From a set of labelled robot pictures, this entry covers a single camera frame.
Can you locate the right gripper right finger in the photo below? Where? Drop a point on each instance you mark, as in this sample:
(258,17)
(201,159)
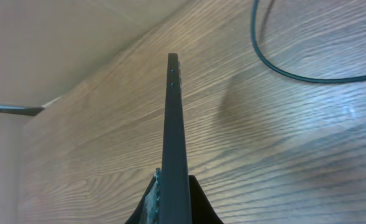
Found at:
(201,209)

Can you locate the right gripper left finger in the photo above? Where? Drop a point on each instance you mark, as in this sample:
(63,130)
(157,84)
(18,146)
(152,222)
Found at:
(147,211)

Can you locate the smartphone with teal screen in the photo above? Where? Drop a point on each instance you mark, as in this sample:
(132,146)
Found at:
(175,205)

